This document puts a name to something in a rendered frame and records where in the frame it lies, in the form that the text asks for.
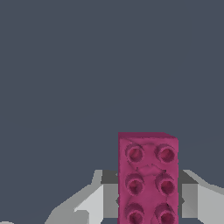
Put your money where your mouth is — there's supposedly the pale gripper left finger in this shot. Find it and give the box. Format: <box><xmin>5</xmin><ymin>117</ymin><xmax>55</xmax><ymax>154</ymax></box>
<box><xmin>44</xmin><ymin>169</ymin><xmax>119</xmax><ymax>224</ymax></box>

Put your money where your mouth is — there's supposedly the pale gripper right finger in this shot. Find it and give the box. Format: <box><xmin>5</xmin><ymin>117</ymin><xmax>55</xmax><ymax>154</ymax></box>
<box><xmin>178</xmin><ymin>169</ymin><xmax>224</xmax><ymax>224</ymax></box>

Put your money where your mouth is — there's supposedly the magenta studded building brick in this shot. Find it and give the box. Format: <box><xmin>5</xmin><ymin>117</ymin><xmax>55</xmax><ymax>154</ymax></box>
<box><xmin>117</xmin><ymin>131</ymin><xmax>179</xmax><ymax>224</ymax></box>

